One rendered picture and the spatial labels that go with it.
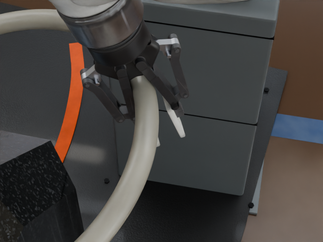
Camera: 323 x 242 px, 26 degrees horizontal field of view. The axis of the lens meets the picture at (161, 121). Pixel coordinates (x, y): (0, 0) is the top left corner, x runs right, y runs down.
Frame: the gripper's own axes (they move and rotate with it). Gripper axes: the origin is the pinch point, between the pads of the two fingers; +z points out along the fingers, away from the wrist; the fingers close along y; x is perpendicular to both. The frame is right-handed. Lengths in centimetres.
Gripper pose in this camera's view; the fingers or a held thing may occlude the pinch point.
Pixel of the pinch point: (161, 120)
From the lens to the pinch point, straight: 97.2
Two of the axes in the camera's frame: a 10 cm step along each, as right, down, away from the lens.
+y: -9.3, 3.5, 1.0
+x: 2.1, 7.5, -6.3
